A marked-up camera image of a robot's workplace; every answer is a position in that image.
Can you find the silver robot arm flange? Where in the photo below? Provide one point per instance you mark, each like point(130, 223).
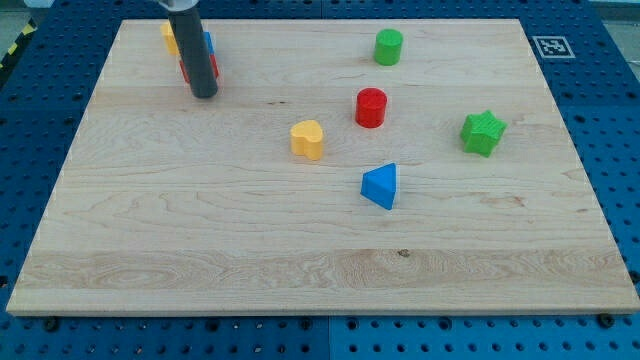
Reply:
point(177, 5)

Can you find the yellow heart block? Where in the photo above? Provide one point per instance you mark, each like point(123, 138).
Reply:
point(306, 139)

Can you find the red star block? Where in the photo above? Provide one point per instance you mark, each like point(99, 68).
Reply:
point(213, 64)

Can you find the green star block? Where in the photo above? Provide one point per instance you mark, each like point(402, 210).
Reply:
point(482, 132)

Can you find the light wooden board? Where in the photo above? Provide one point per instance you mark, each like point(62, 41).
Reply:
point(168, 205)

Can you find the blue triangle block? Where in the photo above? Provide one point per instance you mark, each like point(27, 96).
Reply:
point(380, 185)

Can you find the red cylinder block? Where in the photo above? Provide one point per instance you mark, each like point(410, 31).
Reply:
point(370, 107)

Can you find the green cylinder block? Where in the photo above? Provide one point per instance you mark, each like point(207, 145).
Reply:
point(388, 47)

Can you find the blue cube block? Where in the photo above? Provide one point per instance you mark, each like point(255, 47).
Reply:
point(209, 42)

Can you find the yellow pentagon block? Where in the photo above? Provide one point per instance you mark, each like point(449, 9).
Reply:
point(169, 39)

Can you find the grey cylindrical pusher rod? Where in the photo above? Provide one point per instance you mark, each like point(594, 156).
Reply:
point(188, 32)

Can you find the white fiducial marker tag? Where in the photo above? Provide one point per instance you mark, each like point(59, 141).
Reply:
point(553, 47)

